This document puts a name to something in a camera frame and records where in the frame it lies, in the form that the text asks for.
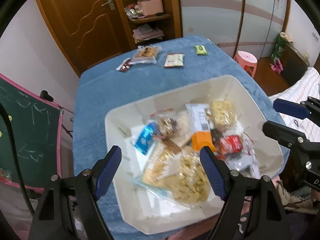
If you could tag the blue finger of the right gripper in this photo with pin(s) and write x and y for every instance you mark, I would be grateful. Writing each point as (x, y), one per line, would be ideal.
(290, 108)
(284, 135)

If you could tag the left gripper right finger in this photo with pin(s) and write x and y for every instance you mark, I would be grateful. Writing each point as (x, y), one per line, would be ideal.
(216, 172)

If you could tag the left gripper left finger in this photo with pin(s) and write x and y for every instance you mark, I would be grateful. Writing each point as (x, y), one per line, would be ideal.
(104, 171)

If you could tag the red snack packet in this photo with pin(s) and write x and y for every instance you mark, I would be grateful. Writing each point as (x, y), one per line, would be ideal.
(229, 145)

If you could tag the puffed corn snack bag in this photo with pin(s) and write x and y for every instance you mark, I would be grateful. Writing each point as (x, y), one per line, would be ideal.
(189, 184)

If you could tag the white orange snack packet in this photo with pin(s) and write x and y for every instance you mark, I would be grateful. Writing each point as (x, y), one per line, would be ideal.
(199, 126)

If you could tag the small red white packet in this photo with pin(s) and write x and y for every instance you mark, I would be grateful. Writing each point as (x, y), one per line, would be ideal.
(125, 65)

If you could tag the green snack packet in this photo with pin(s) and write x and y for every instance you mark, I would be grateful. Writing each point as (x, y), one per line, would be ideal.
(200, 50)

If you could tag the Lipo white red packet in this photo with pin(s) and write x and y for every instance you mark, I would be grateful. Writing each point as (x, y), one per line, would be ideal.
(174, 60)

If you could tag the clear bag brown crackers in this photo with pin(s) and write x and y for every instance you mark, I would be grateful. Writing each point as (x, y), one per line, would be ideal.
(146, 55)

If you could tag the checked white bed sheet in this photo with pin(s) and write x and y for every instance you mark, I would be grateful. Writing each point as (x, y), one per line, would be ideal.
(308, 85)

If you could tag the white crumpled wrapper packet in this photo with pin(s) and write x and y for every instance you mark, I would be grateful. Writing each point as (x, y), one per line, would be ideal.
(245, 164)

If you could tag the dark wooden cabinet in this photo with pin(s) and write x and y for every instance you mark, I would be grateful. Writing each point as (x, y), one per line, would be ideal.
(294, 64)

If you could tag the blue white snack packet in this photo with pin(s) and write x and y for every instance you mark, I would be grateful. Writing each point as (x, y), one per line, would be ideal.
(146, 137)

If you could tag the white plastic bin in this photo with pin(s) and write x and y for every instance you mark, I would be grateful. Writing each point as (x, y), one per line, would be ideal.
(178, 146)

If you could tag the square cracker packet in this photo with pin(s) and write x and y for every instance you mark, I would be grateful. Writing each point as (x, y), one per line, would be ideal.
(222, 113)

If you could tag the pink plastic stool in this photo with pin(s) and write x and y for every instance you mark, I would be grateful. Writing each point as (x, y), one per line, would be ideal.
(247, 61)

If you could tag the green bag on cabinet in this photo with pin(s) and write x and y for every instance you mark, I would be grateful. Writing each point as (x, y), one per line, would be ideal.
(281, 41)

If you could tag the blue fuzzy table cloth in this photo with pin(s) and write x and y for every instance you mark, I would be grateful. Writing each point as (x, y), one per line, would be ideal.
(103, 88)

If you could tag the folded pink cloth stack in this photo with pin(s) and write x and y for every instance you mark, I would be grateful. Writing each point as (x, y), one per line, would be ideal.
(145, 32)

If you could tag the brown wooden door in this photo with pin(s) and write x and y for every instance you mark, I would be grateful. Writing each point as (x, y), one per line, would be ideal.
(85, 32)

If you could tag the wooden shelf unit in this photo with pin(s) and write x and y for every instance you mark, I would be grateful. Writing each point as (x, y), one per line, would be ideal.
(162, 15)

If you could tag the pink basket on shelf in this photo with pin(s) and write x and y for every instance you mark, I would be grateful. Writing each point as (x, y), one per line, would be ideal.
(150, 7)

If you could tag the green chalkboard pink frame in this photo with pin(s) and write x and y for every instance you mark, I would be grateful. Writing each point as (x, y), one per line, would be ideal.
(37, 127)

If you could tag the silver door handle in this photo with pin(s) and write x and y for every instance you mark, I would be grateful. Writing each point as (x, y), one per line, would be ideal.
(110, 3)

